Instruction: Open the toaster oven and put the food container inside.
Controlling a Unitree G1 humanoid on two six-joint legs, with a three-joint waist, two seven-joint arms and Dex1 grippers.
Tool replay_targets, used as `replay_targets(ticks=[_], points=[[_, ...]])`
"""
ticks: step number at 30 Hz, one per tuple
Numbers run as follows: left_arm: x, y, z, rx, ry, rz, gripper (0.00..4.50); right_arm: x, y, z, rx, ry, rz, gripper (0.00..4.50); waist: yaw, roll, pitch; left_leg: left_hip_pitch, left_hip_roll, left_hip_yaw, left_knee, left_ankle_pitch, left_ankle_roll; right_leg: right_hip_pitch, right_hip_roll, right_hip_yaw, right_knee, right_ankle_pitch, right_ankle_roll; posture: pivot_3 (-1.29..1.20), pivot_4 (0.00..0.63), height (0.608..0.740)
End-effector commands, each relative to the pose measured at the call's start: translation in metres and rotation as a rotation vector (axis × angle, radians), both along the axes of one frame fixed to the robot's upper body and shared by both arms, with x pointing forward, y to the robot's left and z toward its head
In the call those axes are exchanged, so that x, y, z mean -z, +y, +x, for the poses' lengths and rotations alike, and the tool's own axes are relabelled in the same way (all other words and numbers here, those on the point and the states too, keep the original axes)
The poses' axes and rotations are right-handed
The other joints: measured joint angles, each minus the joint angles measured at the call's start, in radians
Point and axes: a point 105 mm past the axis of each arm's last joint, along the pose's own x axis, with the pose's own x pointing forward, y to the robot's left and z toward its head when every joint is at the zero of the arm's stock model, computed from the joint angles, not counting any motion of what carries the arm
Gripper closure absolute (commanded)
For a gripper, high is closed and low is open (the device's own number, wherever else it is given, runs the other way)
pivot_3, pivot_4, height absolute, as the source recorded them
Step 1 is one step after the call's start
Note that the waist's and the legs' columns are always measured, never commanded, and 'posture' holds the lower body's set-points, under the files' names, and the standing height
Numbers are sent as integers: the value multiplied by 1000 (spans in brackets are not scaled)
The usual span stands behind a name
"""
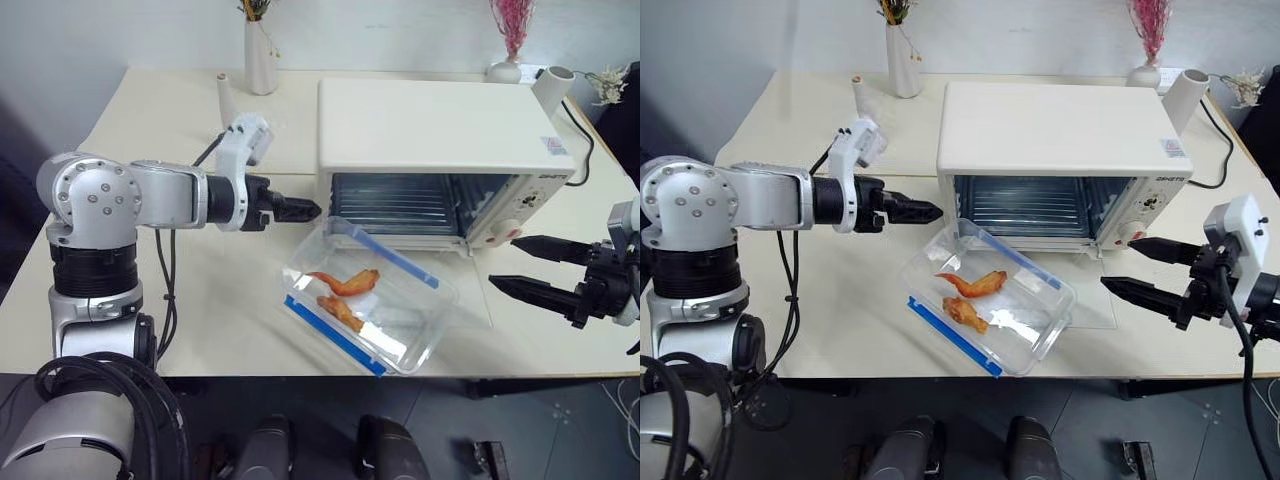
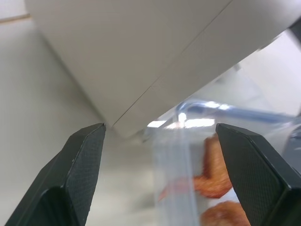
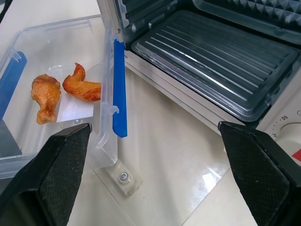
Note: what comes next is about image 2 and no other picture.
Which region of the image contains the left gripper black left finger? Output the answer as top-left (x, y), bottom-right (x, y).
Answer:
top-left (4, 122), bottom-right (107, 226)

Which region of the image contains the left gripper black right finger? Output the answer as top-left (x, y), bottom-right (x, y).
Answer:
top-left (215, 122), bottom-right (301, 226)

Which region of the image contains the clear plastic food container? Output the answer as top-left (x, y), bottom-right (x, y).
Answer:
top-left (143, 98), bottom-right (301, 226)

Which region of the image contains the fried chicken piece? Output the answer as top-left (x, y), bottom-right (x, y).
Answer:
top-left (193, 136), bottom-right (234, 199)
top-left (200, 201), bottom-right (248, 226)

